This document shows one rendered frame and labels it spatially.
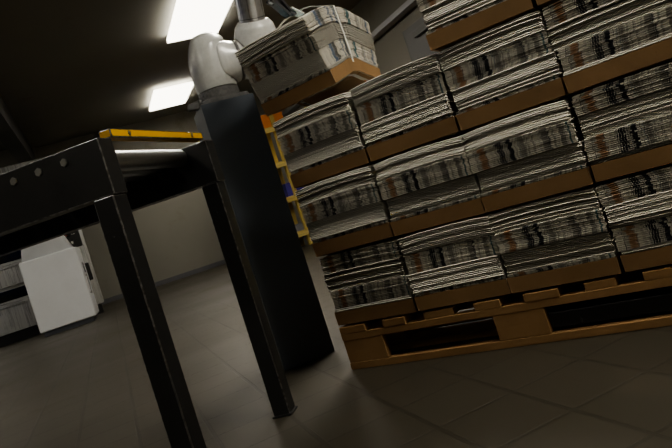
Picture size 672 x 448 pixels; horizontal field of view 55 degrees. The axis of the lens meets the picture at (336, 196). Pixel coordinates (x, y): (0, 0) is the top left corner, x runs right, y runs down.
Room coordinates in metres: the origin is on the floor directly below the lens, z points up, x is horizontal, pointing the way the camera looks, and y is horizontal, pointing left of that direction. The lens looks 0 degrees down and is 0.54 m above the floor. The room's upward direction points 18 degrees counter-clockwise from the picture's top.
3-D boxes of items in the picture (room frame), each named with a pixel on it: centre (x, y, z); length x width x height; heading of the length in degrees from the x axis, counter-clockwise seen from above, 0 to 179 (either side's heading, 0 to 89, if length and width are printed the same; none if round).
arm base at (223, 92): (2.43, 0.32, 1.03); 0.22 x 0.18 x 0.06; 110
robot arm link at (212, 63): (2.44, 0.29, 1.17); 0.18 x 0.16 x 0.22; 107
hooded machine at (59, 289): (8.01, 3.60, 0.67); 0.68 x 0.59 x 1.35; 108
